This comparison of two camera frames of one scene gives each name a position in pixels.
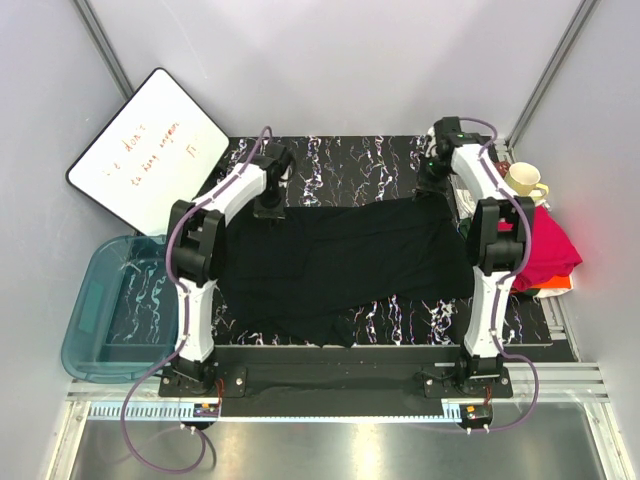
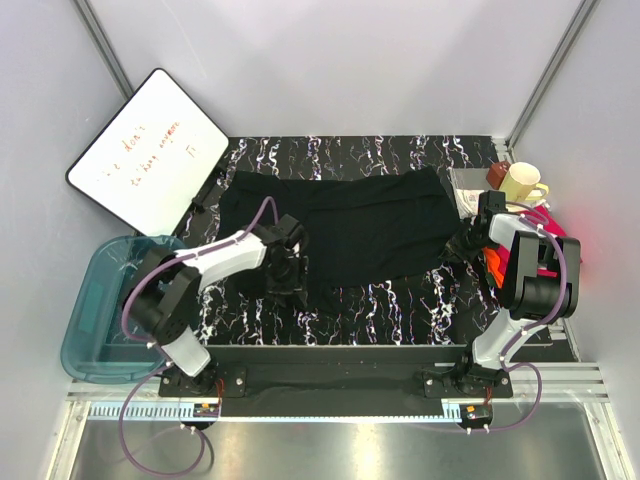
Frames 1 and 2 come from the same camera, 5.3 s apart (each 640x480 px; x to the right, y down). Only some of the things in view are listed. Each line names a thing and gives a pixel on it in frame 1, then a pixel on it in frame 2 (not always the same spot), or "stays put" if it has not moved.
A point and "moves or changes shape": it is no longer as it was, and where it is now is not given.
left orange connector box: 206,410 stays put
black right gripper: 424,187 to 455,251
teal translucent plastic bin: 121,320 stays put
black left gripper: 272,213 to 297,284
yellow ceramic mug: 524,178 stays put
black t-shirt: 298,279 moves or changes shape
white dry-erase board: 162,147 stays put
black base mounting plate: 334,381 stays put
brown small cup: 502,167 stays put
